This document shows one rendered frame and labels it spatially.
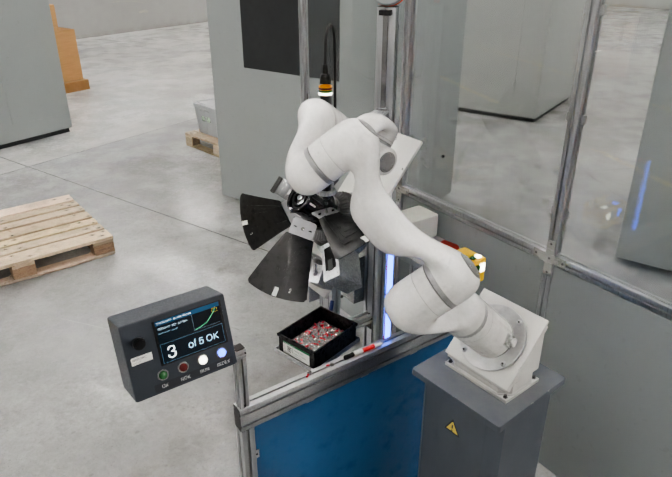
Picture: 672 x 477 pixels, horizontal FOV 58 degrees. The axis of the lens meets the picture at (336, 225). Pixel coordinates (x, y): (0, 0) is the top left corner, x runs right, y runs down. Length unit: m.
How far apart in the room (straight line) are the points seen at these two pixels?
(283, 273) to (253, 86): 2.81
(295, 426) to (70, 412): 1.57
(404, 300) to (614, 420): 1.28
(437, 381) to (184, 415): 1.63
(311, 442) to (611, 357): 1.09
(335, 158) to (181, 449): 1.90
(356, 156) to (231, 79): 3.63
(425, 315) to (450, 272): 0.12
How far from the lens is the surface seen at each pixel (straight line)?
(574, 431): 2.65
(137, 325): 1.47
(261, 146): 4.85
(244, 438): 1.85
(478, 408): 1.70
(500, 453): 1.78
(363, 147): 1.33
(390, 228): 1.35
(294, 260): 2.13
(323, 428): 2.05
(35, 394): 3.47
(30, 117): 7.61
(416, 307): 1.39
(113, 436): 3.09
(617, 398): 2.45
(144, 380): 1.51
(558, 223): 2.31
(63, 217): 5.04
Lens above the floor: 2.04
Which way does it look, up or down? 25 degrees down
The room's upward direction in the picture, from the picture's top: straight up
